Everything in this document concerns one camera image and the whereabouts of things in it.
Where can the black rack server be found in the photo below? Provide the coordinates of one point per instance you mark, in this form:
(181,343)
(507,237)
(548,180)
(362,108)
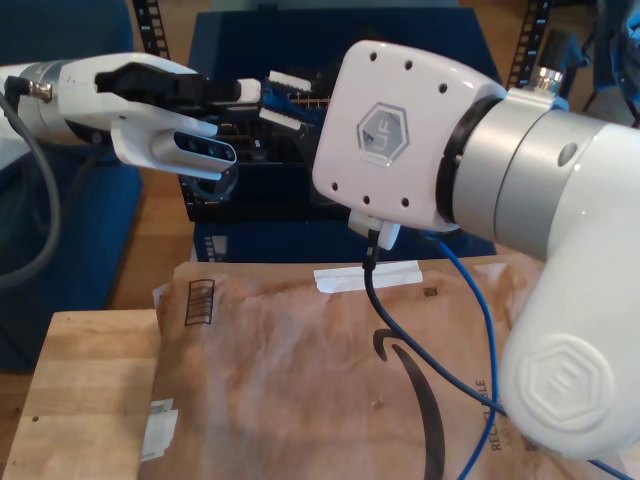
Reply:
(280,150)

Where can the dark blue rack panel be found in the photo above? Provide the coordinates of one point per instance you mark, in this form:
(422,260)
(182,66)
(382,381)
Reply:
(270,185)

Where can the blue device under rack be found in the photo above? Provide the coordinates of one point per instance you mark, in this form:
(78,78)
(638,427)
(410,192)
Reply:
(280,245)

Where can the blue sofa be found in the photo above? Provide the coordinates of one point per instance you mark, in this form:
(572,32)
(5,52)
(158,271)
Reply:
(75,250)

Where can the dark metal chair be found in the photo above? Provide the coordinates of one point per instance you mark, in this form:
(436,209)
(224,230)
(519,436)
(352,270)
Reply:
(590,102)

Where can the brown paper mailer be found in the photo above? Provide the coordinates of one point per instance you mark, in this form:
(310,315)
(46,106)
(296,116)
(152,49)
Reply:
(300,350)

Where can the blue grey jacket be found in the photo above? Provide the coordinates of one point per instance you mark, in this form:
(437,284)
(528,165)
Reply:
(620,50)

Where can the blue network switch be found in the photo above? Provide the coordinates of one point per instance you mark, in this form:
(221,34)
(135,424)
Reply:
(260,40)

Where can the black rack frame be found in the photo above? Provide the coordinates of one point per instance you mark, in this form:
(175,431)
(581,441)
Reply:
(152,30)

